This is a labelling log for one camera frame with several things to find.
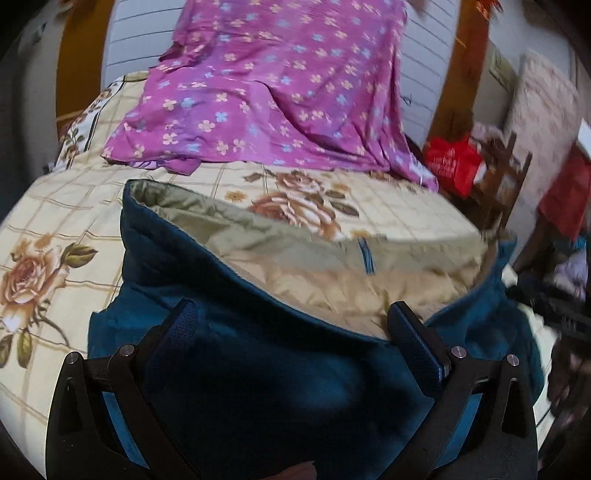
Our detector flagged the purple floral cloth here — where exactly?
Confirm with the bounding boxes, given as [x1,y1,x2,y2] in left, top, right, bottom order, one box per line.
[103,1,438,191]

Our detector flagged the teal blue puffer jacket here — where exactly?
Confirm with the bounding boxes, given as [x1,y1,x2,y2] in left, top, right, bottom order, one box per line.
[88,186,544,479]

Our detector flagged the red gift bag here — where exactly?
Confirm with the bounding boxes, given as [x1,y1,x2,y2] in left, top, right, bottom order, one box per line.
[424,135,483,199]

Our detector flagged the pink floral quilt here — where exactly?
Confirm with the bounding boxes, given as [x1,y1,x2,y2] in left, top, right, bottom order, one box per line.
[505,50,582,231]

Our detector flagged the cream floral checked bed sheet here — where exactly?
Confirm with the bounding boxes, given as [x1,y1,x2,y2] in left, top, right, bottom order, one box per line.
[1,72,488,475]

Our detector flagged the white slatted headboard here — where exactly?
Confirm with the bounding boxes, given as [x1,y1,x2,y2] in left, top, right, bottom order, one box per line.
[101,0,461,146]

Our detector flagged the wooden chair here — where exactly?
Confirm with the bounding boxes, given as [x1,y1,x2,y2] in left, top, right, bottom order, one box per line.
[468,131,533,231]

